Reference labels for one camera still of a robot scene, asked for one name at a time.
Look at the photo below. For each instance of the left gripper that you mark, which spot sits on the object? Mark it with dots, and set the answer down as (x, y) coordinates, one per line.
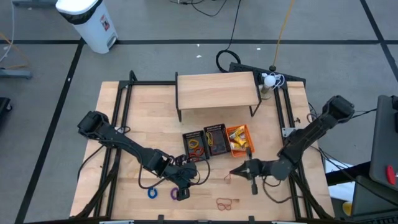
(180, 174)

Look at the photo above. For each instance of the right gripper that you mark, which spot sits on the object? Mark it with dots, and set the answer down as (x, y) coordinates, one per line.
(259, 169)

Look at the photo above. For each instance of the yellow crayon pack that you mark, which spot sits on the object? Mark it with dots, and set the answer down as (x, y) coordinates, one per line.
(241, 141)
(238, 131)
(236, 147)

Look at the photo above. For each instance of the purple coil wristband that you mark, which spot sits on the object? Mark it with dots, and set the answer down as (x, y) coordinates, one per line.
(172, 193)

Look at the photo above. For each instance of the yellow coil wristband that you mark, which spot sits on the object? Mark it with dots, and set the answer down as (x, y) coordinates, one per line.
(189, 143)

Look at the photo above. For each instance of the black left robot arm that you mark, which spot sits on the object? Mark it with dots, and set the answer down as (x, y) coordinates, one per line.
(130, 146)

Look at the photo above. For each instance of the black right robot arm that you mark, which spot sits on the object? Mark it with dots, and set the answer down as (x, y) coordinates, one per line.
(311, 133)

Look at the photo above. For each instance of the orange plastic basket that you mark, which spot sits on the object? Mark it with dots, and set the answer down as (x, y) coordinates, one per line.
(250, 149)

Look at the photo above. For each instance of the black plastic basket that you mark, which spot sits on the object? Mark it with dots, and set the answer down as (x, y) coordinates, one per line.
(225, 149)
(203, 137)

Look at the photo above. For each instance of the blue coil wristband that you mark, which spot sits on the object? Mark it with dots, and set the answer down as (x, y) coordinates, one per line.
(149, 193)

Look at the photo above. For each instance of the black table edge clip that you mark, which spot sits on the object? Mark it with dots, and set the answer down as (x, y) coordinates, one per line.
(251, 219)
(160, 218)

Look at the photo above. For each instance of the wooden shelf riser black legs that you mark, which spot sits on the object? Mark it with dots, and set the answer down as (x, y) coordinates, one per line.
(217, 90)

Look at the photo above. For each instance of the white bulb lamp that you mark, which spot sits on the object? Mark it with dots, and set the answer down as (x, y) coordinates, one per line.
(269, 81)

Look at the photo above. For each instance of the black stand bar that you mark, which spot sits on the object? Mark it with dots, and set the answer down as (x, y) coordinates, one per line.
(342, 175)

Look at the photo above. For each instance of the yellow object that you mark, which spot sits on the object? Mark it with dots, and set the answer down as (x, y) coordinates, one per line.
(347, 209)

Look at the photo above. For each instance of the dark grey box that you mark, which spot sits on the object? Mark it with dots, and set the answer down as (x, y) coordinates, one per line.
(373, 202)

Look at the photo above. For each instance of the grey equipment cart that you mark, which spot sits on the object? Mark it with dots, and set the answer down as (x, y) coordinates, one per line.
(382, 140)

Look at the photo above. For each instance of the white trash bin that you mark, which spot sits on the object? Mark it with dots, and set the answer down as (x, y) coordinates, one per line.
(93, 28)

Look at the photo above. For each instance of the black object on floor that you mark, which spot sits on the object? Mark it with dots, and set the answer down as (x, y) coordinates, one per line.
(3, 109)

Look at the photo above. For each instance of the grey table foot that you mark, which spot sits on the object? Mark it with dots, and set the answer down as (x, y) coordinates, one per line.
(15, 73)

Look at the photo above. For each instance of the silver frame plate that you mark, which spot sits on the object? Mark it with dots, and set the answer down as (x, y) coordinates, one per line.
(286, 131)

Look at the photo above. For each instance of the black aluminium table frame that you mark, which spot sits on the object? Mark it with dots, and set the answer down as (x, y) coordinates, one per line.
(149, 82)

